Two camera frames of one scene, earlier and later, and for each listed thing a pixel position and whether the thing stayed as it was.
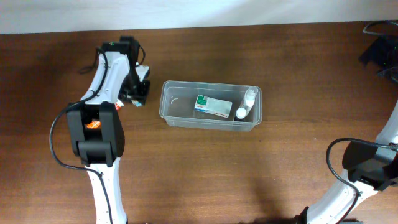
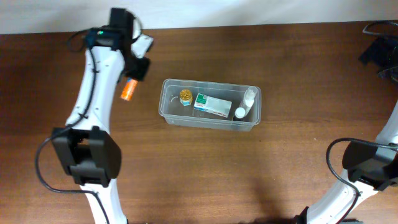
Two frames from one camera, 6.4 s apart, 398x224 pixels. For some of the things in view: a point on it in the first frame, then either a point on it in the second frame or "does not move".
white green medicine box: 212,106 does not move
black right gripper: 377,51 does not move
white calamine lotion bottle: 250,96 does not move
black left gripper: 142,94 -> 141,73
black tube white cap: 240,113 does not move
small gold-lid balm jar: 136,103 -> 186,97
